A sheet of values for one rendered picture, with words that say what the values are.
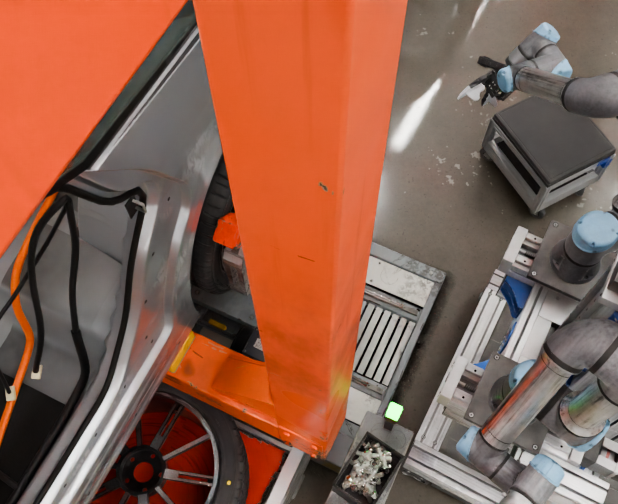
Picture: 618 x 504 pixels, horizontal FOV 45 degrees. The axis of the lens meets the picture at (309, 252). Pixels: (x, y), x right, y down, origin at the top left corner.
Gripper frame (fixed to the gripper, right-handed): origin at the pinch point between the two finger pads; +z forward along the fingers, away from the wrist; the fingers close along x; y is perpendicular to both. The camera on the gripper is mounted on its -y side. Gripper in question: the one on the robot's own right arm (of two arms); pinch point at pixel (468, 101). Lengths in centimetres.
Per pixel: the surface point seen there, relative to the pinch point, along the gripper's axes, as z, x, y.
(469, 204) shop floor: 53, 69, -1
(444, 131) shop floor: 48, 76, -40
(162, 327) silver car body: 72, -97, 39
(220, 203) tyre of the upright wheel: 40, -89, 19
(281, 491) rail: 104, -51, 86
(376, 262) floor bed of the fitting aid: 81, 24, 12
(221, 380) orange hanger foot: 83, -75, 53
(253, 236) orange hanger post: -21, -147, 75
